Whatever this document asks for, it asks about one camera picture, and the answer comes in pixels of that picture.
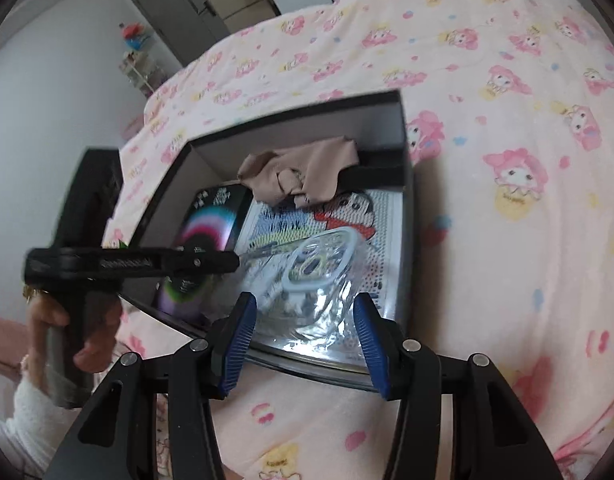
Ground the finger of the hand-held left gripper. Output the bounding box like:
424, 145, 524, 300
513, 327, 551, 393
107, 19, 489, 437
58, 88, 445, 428
152, 246, 240, 277

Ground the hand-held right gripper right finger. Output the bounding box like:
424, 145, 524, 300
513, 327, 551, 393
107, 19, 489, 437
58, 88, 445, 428
352, 292, 565, 480

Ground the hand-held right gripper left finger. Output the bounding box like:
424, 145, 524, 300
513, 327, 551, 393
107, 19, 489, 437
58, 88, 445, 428
44, 291, 258, 480

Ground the black package with rainbow ring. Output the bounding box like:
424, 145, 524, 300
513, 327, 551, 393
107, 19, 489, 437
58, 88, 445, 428
154, 185, 253, 326

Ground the cartoon diamond painting kit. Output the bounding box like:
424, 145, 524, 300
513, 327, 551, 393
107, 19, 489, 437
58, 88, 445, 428
234, 187, 405, 376

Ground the clear plastic accessory bag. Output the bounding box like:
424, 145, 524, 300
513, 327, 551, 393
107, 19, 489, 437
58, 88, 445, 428
237, 226, 368, 356

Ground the beige cloth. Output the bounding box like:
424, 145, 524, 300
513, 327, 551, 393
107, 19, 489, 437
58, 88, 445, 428
236, 136, 360, 210

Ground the black cardboard box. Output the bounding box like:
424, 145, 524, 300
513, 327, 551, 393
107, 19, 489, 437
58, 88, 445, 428
103, 89, 415, 393

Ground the person's left forearm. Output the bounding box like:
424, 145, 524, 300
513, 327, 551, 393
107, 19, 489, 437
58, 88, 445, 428
0, 355, 95, 480

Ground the person's left hand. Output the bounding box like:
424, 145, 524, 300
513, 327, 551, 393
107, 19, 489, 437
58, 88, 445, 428
22, 285, 123, 376

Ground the white shelf rack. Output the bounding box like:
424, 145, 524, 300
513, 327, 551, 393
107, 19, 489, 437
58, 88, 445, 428
118, 22, 170, 100

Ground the pink printed blanket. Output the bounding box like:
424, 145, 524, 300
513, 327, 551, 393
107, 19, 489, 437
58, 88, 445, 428
104, 0, 614, 480

